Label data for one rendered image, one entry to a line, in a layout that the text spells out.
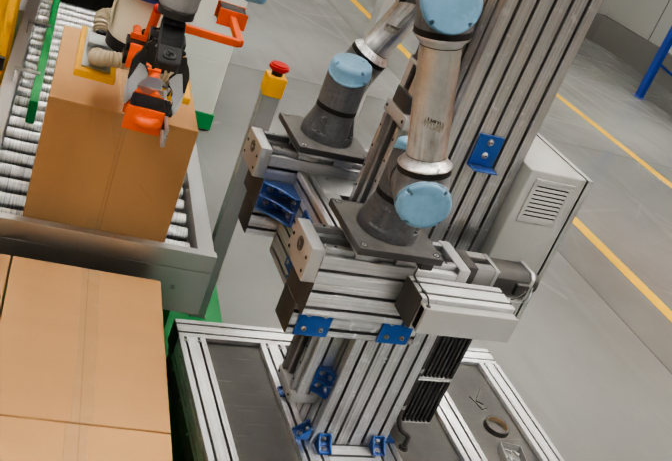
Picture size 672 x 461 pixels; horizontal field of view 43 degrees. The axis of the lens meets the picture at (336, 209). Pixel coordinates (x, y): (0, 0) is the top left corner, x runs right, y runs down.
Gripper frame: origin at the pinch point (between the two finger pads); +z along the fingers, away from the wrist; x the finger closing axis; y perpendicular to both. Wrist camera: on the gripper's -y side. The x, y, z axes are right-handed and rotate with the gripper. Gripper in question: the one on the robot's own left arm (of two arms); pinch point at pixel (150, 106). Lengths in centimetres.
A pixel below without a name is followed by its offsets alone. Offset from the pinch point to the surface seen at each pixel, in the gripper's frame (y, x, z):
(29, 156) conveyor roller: 99, 23, 67
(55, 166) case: 56, 15, 47
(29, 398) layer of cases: -13, 9, 67
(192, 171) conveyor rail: 106, -29, 62
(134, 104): -3.1, 3.2, -0.8
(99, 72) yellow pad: 44.5, 9.9, 12.7
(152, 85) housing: 11.8, -0.3, 0.0
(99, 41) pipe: 58, 11, 10
